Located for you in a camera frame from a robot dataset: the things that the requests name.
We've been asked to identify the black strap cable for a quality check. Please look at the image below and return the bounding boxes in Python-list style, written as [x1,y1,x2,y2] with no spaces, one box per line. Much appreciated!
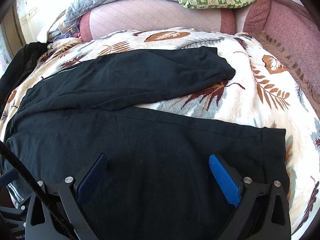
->
[0,141,75,240]

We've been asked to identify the black pants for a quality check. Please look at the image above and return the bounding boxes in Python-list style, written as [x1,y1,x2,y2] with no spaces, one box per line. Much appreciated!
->
[3,47,289,239]

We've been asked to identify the leaf pattern fleece blanket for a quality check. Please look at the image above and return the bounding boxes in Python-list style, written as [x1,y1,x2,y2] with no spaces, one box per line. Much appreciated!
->
[1,27,319,239]

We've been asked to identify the black garment pile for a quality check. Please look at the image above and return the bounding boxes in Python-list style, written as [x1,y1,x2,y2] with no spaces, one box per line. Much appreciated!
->
[0,42,49,114]

